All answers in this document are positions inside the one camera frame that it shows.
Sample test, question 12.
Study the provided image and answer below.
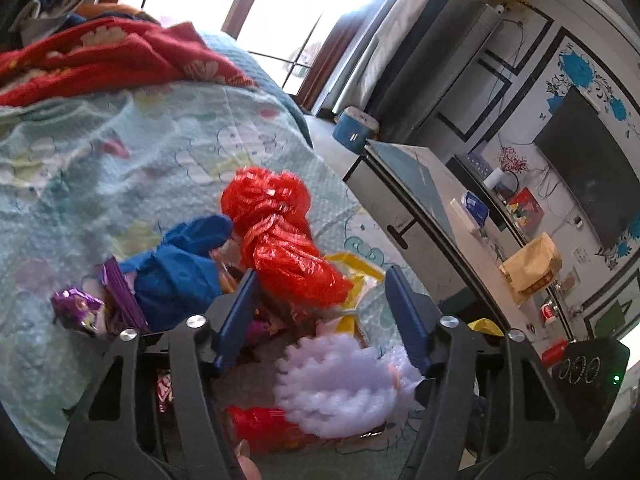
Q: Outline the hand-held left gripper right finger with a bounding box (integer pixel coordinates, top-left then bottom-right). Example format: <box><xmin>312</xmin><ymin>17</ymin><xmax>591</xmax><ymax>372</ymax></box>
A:
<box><xmin>385</xmin><ymin>265</ymin><xmax>613</xmax><ymax>480</ymax></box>

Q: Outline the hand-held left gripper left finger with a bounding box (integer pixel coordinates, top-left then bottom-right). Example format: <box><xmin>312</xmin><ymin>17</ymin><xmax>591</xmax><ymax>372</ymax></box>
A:
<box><xmin>55</xmin><ymin>269</ymin><xmax>261</xmax><ymax>480</ymax></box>

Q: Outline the pink orange snack wrapper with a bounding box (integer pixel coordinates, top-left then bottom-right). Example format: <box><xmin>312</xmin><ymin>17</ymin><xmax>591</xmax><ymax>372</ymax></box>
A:
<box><xmin>212</xmin><ymin>240</ymin><xmax>248</xmax><ymax>293</ymax></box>

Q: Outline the blue plastic bag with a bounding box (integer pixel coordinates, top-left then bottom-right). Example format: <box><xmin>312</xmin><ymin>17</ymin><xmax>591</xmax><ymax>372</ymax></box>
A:
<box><xmin>122</xmin><ymin>214</ymin><xmax>236</xmax><ymax>333</ymax></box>

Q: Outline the yellow snack wrapper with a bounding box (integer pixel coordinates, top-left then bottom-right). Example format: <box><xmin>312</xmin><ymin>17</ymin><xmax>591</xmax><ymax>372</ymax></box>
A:
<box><xmin>325</xmin><ymin>251</ymin><xmax>388</xmax><ymax>336</ymax></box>

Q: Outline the red plastic bag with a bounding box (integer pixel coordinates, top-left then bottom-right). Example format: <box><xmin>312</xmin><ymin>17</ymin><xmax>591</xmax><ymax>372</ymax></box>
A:
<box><xmin>220</xmin><ymin>166</ymin><xmax>355</xmax><ymax>311</ymax></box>

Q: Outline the yellow round bin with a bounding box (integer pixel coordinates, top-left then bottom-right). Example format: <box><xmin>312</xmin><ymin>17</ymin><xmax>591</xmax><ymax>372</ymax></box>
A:
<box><xmin>467</xmin><ymin>319</ymin><xmax>503</xmax><ymax>337</ymax></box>

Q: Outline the white foam fruit net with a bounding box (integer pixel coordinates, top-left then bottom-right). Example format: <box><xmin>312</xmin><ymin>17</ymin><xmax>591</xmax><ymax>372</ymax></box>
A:
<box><xmin>274</xmin><ymin>334</ymin><xmax>423</xmax><ymax>436</ymax></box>

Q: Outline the purple snack packet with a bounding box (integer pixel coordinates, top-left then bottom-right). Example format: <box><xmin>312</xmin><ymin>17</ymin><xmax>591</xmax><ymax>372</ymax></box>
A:
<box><xmin>100</xmin><ymin>256</ymin><xmax>151</xmax><ymax>336</ymax></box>

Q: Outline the red snack wrapper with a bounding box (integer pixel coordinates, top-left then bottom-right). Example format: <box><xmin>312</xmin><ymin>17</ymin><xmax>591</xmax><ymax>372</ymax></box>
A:
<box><xmin>225</xmin><ymin>405</ymin><xmax>321</xmax><ymax>453</ymax></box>

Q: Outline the purple snack wrapper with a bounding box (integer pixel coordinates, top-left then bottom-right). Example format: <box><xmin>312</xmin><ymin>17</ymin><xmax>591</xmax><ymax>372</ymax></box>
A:
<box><xmin>50</xmin><ymin>286</ymin><xmax>108</xmax><ymax>338</ymax></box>

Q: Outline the person's left hand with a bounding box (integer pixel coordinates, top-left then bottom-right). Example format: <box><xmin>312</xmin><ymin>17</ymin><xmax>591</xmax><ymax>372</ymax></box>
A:
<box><xmin>234</xmin><ymin>439</ymin><xmax>262</xmax><ymax>480</ymax></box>

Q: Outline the red bottle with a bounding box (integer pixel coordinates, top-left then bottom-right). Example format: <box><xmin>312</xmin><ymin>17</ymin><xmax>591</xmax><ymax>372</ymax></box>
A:
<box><xmin>541</xmin><ymin>340</ymin><xmax>570</xmax><ymax>367</ymax></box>

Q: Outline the green container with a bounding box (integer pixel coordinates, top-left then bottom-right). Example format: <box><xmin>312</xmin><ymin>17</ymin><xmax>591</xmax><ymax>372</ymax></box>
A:
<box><xmin>594</xmin><ymin>300</ymin><xmax>635</xmax><ymax>340</ymax></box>

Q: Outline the white coffee table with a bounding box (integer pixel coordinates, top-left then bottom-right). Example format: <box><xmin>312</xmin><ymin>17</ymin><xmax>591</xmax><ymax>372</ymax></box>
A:
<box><xmin>342</xmin><ymin>140</ymin><xmax>571</xmax><ymax>356</ymax></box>

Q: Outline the yellow paper bag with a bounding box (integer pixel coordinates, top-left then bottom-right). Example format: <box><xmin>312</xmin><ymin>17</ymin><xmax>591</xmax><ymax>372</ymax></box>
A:
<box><xmin>499</xmin><ymin>232</ymin><xmax>563</xmax><ymax>308</ymax></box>

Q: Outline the blue box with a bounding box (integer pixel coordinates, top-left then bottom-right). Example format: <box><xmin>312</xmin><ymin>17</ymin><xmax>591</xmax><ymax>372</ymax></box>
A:
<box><xmin>459</xmin><ymin>191</ymin><xmax>490</xmax><ymax>225</ymax></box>

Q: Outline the dark television stand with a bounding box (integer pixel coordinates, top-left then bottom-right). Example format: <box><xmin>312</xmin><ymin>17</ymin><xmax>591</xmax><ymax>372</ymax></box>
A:
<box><xmin>445</xmin><ymin>152</ymin><xmax>531</xmax><ymax>231</ymax></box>

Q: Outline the red colourful box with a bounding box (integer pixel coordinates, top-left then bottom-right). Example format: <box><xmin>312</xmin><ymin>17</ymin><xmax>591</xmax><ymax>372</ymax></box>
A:
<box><xmin>506</xmin><ymin>187</ymin><xmax>545</xmax><ymax>233</ymax></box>

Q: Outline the light blue printed bedsheet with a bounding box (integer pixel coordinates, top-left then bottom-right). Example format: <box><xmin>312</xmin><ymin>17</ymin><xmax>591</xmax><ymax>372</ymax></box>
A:
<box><xmin>0</xmin><ymin>77</ymin><xmax>451</xmax><ymax>471</ymax></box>

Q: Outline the blue bucket with white lid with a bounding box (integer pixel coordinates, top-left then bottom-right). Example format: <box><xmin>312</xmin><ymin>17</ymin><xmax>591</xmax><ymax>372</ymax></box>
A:
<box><xmin>332</xmin><ymin>106</ymin><xmax>379</xmax><ymax>152</ymax></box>

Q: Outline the black television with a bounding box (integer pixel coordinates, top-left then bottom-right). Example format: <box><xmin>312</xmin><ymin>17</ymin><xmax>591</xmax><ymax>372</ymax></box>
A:
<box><xmin>532</xmin><ymin>85</ymin><xmax>640</xmax><ymax>251</ymax></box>

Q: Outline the blue quilted bed cover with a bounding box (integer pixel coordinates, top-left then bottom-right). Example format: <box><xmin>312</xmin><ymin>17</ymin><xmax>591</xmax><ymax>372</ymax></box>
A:
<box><xmin>200</xmin><ymin>30</ymin><xmax>313</xmax><ymax>146</ymax></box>

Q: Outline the standing air conditioner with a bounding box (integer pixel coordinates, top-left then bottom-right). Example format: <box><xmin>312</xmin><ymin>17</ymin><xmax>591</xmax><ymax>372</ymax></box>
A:
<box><xmin>415</xmin><ymin>2</ymin><xmax>503</xmax><ymax>146</ymax></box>

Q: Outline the grey curtain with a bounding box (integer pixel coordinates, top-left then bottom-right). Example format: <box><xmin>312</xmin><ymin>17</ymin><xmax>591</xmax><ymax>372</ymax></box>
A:
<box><xmin>297</xmin><ymin>0</ymin><xmax>476</xmax><ymax>116</ymax></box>

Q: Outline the red flowered blanket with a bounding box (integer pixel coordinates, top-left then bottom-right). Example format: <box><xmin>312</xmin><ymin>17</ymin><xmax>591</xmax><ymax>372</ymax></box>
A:
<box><xmin>0</xmin><ymin>17</ymin><xmax>258</xmax><ymax>108</ymax></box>

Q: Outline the large window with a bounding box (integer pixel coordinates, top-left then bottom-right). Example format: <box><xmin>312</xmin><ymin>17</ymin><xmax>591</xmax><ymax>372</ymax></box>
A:
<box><xmin>117</xmin><ymin>0</ymin><xmax>396</xmax><ymax>96</ymax></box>

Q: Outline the orange cushion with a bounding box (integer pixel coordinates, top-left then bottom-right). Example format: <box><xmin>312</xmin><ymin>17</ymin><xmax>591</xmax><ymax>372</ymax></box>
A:
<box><xmin>75</xmin><ymin>4</ymin><xmax>161</xmax><ymax>26</ymax></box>

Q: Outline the pile of clothes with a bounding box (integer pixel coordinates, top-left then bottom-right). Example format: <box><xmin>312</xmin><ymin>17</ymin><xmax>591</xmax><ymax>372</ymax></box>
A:
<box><xmin>10</xmin><ymin>0</ymin><xmax>86</xmax><ymax>41</ymax></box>

